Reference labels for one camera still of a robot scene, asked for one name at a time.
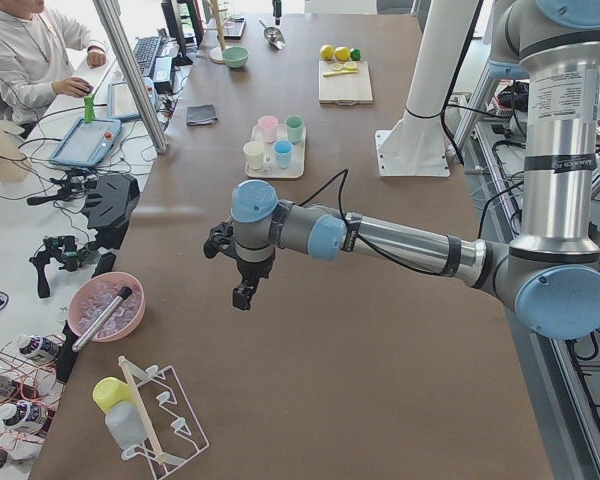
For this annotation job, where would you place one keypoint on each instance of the green cup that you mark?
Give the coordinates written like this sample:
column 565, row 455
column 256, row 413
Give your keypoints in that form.
column 295, row 128

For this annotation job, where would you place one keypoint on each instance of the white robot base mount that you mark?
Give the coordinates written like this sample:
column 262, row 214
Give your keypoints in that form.
column 415, row 146

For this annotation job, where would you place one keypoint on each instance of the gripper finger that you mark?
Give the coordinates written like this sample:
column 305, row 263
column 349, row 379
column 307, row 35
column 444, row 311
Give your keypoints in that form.
column 243, row 293

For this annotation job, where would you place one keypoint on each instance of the cream cup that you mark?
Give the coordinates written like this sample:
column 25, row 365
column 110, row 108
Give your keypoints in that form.
column 254, row 155

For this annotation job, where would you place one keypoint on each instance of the green lime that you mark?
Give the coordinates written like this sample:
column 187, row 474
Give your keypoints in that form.
column 355, row 54

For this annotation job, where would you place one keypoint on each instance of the aluminium frame post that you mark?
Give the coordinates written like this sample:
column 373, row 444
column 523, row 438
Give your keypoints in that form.
column 109, row 15

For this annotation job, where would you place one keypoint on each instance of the metal scoop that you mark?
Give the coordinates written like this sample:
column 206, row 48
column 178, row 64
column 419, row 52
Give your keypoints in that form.
column 273, row 35

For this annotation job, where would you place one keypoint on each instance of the grey folded cloth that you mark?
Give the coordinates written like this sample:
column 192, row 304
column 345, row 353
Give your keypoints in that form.
column 201, row 115

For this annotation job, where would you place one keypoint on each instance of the whole lemon upper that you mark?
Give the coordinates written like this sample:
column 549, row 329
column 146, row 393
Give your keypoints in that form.
column 342, row 54

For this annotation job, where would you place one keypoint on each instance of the yellow cup on rack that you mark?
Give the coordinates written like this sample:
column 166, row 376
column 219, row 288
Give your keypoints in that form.
column 110, row 391

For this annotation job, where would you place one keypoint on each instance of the yellow plastic knife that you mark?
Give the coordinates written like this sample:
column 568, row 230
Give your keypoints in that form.
column 328, row 74

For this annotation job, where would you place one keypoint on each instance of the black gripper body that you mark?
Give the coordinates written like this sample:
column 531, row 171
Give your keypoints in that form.
column 251, row 268

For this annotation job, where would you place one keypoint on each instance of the black keyboard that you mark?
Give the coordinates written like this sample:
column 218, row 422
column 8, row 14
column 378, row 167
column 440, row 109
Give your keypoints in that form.
column 145, row 51

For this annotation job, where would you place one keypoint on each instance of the blue teach pendant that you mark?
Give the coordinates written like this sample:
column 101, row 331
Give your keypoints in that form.
column 86, row 144

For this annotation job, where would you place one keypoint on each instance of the wooden cutting board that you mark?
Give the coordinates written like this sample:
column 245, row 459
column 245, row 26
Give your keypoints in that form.
column 345, row 90

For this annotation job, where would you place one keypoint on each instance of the cream rabbit tray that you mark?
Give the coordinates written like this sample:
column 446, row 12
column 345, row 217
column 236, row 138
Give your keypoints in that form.
column 271, row 169

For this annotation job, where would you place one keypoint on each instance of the pink cup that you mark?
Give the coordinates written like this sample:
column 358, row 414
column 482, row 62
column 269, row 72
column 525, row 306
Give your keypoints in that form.
column 267, row 125

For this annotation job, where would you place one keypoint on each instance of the whole lemon lower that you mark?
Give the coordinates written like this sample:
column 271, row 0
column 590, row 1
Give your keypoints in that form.
column 326, row 52

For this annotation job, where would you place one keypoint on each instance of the whole lemon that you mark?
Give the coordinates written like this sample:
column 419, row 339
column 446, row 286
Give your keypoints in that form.
column 326, row 52
column 342, row 54

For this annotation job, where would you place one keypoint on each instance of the metal tube tool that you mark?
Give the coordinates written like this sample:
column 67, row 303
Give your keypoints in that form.
column 124, row 293

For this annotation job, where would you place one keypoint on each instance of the person in grey hoodie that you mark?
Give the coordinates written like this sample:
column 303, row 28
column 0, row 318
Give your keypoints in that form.
column 34, row 65

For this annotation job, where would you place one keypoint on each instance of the blue cup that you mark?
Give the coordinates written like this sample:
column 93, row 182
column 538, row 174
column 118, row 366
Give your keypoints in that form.
column 283, row 151

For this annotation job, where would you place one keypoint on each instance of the white wire cup rack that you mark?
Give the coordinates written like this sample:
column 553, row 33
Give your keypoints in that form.
column 175, row 436

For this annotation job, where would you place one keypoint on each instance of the clear cup on rack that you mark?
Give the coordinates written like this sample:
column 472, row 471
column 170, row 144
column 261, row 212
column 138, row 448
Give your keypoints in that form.
column 125, row 425

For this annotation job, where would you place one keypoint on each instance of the green bowl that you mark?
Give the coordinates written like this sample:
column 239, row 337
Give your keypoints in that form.
column 235, row 57

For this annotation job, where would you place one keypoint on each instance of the wooden stand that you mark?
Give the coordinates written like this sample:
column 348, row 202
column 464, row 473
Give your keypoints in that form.
column 216, row 54

